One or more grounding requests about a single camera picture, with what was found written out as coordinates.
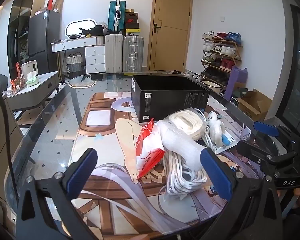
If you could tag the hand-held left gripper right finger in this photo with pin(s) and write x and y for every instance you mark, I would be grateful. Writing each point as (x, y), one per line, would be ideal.
(216, 172)

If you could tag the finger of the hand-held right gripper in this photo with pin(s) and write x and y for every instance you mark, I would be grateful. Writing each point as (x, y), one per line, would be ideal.
(257, 150)
(265, 128)

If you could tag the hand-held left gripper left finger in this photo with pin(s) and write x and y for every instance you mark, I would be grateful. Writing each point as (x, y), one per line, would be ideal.
(81, 172)

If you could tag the white and blue plush toy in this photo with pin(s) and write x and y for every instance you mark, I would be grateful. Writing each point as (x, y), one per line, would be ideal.
(216, 130)

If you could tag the white foam wrap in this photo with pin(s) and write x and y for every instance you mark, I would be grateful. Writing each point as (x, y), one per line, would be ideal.
(180, 142)

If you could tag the red and white plastic packet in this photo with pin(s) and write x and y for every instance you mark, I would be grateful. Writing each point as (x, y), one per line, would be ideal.
(148, 150)

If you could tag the black cardboard box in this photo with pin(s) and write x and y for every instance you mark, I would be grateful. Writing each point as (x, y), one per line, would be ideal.
(165, 97)

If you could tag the brown cardboard box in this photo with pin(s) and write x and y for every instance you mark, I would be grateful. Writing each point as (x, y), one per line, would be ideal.
(255, 107)

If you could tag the printed desk mat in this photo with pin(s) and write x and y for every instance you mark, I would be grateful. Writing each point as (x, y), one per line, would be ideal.
(105, 140)

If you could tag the purple box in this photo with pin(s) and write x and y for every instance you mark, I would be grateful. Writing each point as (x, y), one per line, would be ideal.
(237, 80)

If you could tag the dark window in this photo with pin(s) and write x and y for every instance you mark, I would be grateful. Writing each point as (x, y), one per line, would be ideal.
(296, 80)

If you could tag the white basin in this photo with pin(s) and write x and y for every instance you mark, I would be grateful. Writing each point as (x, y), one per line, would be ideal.
(211, 85)

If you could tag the wooden shoe rack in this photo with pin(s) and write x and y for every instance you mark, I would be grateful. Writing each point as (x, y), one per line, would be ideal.
(236, 55)

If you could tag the beige cabinet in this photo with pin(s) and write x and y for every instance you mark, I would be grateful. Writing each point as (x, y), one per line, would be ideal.
(2, 145)

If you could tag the rows of shoes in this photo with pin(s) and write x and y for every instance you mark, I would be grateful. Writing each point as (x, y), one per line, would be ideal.
(222, 50)

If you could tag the round floor rug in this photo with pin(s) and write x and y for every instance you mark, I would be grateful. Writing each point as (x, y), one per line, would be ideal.
(82, 82)

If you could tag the white sneakers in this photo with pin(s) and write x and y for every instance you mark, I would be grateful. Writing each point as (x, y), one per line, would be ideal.
(192, 74)

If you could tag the grey side table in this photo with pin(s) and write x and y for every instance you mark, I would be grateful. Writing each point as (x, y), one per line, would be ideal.
(32, 95)

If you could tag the green tissue pack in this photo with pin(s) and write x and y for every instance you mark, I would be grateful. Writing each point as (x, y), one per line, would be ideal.
(32, 80)

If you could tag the wicker basket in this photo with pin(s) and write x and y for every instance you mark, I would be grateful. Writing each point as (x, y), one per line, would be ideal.
(74, 63)

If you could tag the red plastic bag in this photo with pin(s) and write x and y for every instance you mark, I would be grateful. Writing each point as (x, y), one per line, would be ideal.
(17, 80)

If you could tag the white electric kettle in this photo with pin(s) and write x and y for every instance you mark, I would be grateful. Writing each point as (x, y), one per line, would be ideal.
(30, 67)

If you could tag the white vanity desk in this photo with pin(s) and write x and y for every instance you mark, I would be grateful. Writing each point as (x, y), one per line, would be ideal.
(90, 52)

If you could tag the white suitcase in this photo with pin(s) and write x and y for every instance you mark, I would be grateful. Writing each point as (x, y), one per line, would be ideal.
(113, 53)

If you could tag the silver suitcase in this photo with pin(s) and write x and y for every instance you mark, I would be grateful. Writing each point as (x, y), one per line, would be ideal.
(133, 53)

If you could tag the wooden door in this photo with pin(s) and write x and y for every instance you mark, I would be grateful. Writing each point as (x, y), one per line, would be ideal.
(170, 25)

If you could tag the black refrigerator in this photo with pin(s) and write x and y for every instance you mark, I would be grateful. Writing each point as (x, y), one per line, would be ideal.
(43, 35)

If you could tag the black bag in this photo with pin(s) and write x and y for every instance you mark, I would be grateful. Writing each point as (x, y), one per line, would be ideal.
(97, 30)

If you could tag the oval lit mirror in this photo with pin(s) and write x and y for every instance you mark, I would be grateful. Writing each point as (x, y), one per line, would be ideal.
(80, 26)

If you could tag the yellow and black box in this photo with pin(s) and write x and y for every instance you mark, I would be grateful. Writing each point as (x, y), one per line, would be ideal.
(133, 32)

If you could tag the teal suitcase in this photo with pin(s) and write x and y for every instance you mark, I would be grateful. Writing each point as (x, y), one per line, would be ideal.
(116, 16)

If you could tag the red and black shoe box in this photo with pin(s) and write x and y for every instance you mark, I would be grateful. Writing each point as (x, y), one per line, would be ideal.
(131, 18)

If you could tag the dark glass cabinet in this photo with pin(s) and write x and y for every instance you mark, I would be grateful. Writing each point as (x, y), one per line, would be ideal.
(20, 22)

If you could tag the flat cardboard box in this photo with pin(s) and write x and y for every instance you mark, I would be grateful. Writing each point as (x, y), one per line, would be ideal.
(58, 3)

